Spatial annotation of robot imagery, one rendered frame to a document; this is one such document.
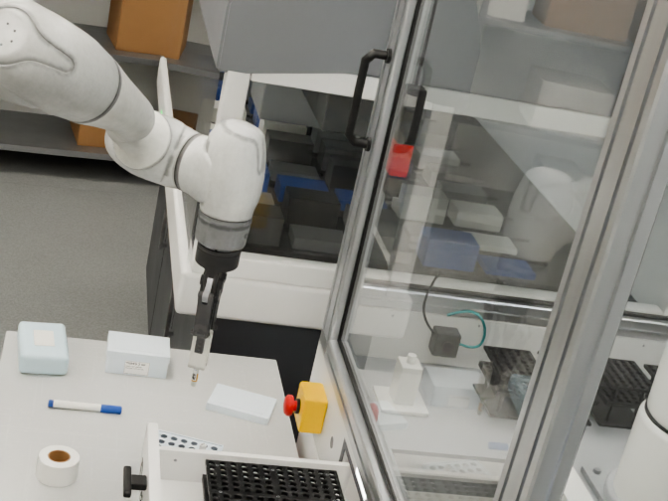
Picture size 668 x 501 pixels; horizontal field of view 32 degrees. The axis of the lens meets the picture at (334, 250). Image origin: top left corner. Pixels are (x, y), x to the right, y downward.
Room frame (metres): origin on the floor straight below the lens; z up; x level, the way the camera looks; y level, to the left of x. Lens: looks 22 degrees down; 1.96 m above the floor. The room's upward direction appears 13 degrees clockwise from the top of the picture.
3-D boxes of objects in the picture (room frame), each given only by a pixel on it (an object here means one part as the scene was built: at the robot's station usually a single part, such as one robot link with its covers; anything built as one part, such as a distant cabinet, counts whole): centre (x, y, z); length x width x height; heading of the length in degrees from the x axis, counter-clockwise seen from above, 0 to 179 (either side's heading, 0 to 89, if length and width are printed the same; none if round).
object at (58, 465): (1.71, 0.38, 0.78); 0.07 x 0.07 x 0.04
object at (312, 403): (1.93, -0.02, 0.88); 0.07 x 0.05 x 0.07; 14
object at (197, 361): (1.82, 0.19, 1.00); 0.03 x 0.01 x 0.07; 88
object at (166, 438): (1.82, 0.18, 0.78); 0.12 x 0.08 x 0.04; 88
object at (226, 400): (2.07, 0.11, 0.77); 0.13 x 0.09 x 0.02; 86
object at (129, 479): (1.53, 0.22, 0.91); 0.07 x 0.04 x 0.01; 14
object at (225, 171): (1.83, 0.20, 1.34); 0.13 x 0.11 x 0.16; 67
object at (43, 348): (2.09, 0.53, 0.78); 0.15 x 0.10 x 0.04; 20
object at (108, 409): (1.93, 0.40, 0.77); 0.14 x 0.02 x 0.02; 104
